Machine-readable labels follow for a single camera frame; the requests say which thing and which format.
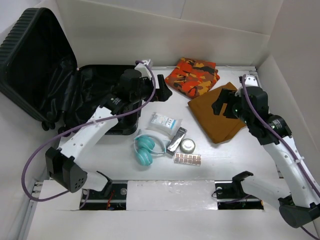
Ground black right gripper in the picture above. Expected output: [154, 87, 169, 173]
[211, 87, 254, 127]

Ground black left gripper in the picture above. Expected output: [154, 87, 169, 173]
[130, 74, 172, 104]

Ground brown cloth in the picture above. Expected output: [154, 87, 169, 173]
[188, 82, 246, 144]

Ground white tissue pack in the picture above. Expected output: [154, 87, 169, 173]
[147, 112, 183, 136]

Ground orange camouflage cloth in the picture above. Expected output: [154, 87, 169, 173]
[165, 57, 220, 99]

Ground black slim cosmetic box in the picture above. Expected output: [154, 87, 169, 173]
[166, 127, 187, 156]

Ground teal white cat-ear headphones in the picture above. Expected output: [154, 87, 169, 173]
[133, 130, 167, 167]

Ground round pale green jar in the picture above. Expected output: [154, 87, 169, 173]
[180, 138, 196, 154]

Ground clear tray of brown squares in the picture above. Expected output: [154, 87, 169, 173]
[173, 152, 202, 166]

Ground black ribbed hard-shell suitcase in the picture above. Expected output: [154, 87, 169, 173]
[0, 7, 142, 130]

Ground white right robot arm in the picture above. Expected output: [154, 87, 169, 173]
[211, 86, 320, 228]

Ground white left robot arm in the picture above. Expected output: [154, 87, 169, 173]
[45, 68, 172, 199]

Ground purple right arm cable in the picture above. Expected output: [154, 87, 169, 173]
[241, 74, 320, 240]

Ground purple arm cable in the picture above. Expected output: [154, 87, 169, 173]
[21, 60, 162, 210]
[241, 74, 320, 240]

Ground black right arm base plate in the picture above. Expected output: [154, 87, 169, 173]
[211, 181, 264, 210]

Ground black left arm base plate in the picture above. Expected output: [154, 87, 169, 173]
[79, 181, 128, 211]

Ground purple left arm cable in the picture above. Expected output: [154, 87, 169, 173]
[21, 60, 162, 210]

